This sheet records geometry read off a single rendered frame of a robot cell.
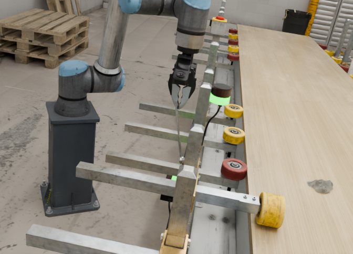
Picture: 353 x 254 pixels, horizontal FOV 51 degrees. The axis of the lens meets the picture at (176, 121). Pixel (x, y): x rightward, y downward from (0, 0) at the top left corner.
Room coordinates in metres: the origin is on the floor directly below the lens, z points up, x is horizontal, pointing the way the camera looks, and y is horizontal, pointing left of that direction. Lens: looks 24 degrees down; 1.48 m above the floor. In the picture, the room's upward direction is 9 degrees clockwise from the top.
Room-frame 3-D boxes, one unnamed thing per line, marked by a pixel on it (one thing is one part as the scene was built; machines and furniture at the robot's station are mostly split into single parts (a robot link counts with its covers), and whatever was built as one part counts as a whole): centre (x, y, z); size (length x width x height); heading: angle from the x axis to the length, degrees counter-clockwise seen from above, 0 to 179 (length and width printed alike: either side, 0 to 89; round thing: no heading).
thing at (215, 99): (1.07, -0.12, 1.10); 0.06 x 0.06 x 0.02
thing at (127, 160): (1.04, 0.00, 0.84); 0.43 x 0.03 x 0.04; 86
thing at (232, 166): (1.02, -0.20, 0.85); 0.08 x 0.08 x 0.11
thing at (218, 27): (1.83, -0.13, 1.18); 0.07 x 0.07 x 0.08; 86
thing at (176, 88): (1.19, 0.02, 1.05); 0.06 x 0.03 x 0.09; 176
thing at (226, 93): (1.07, -0.12, 1.13); 0.06 x 0.06 x 0.02
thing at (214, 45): (1.57, -0.11, 0.92); 0.03 x 0.03 x 0.48; 86
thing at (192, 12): (1.18, 0.00, 1.32); 0.10 x 0.09 x 0.12; 29
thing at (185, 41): (1.18, 0.00, 1.24); 0.10 x 0.09 x 0.05; 86
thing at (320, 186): (0.98, -0.47, 0.91); 0.09 x 0.07 x 0.02; 113
